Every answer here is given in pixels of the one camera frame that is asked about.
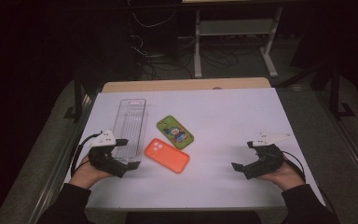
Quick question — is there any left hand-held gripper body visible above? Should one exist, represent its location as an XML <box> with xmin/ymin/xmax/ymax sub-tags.
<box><xmin>87</xmin><ymin>130</ymin><xmax>129</xmax><ymax>179</ymax></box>

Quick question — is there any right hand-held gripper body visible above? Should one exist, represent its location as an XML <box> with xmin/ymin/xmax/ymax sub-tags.
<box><xmin>243</xmin><ymin>132</ymin><xmax>293</xmax><ymax>180</ymax></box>

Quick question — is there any clear plastic container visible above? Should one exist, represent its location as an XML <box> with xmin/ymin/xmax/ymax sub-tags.
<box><xmin>111</xmin><ymin>98</ymin><xmax>149</xmax><ymax>164</ymax></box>

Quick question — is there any orange phone case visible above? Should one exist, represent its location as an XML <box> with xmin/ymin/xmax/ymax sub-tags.
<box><xmin>144</xmin><ymin>137</ymin><xmax>190</xmax><ymax>175</ymax></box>

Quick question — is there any green cartoon phone case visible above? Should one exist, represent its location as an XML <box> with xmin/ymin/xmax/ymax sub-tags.
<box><xmin>156</xmin><ymin>115</ymin><xmax>195</xmax><ymax>150</ymax></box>

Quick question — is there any person's left hand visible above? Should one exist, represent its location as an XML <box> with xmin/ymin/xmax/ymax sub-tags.
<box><xmin>69</xmin><ymin>154</ymin><xmax>115</xmax><ymax>189</ymax></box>

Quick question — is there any person's right hand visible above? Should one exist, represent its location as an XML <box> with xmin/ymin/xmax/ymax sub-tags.
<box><xmin>257</xmin><ymin>155</ymin><xmax>306</xmax><ymax>191</ymax></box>

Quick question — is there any black metal stand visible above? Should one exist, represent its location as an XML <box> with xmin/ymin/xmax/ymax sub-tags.
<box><xmin>328</xmin><ymin>60</ymin><xmax>357</xmax><ymax>121</ymax></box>

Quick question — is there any right hand-held gripper cable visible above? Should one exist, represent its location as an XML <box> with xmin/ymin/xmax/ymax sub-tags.
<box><xmin>281</xmin><ymin>150</ymin><xmax>307</xmax><ymax>183</ymax></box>

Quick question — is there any metal floor rail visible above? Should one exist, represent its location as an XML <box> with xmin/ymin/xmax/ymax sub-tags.
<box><xmin>27</xmin><ymin>92</ymin><xmax>98</xmax><ymax>224</ymax></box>
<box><xmin>316</xmin><ymin>90</ymin><xmax>358</xmax><ymax>195</ymax></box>

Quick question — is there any white metal table frame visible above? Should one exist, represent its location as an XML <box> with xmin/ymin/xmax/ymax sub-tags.
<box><xmin>181</xmin><ymin>0</ymin><xmax>293</xmax><ymax>78</ymax></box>

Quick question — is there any white hanging cable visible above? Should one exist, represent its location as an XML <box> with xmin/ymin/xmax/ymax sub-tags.
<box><xmin>131</xmin><ymin>10</ymin><xmax>177</xmax><ymax>29</ymax></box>

